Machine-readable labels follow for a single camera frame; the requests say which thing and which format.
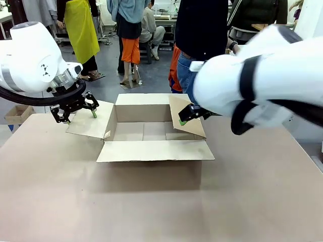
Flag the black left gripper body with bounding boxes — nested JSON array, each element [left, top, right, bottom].
[[46, 84, 88, 114]]

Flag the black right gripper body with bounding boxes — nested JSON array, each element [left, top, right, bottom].
[[191, 102, 219, 120]]

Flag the brown cardboard box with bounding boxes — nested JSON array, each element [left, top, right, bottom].
[[65, 93, 216, 163]]

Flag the person's left forearm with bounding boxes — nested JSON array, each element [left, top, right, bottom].
[[226, 39, 240, 54]]

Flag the small open cardboard box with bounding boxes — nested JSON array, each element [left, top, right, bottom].
[[4, 104, 36, 126]]

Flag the orange garment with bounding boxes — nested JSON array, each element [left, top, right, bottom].
[[168, 43, 183, 93]]

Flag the mannequin in orange shorts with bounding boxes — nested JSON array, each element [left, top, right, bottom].
[[107, 0, 152, 86]]

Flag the figure in yellow apron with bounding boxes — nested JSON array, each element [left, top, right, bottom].
[[57, 0, 106, 82]]

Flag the person in black top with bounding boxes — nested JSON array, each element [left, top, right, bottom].
[[175, 0, 229, 98]]

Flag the seated person in grey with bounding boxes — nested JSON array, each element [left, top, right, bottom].
[[139, 0, 166, 61]]

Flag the grey hanging clothes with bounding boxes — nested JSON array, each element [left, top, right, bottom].
[[22, 0, 59, 26]]

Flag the background work table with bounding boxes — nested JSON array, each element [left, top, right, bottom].
[[153, 14, 178, 48]]

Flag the person in dark jacket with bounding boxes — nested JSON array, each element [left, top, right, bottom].
[[228, 0, 289, 46]]

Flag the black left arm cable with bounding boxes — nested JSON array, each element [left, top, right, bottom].
[[0, 79, 88, 106]]

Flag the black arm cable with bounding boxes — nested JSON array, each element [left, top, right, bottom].
[[231, 99, 323, 136], [0, 79, 88, 106]]

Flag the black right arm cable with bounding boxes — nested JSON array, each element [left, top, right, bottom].
[[231, 99, 323, 136]]

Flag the mannequin base plate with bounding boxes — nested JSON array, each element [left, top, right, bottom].
[[119, 80, 145, 91]]

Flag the black strap band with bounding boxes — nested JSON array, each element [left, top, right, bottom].
[[239, 54, 260, 100]]

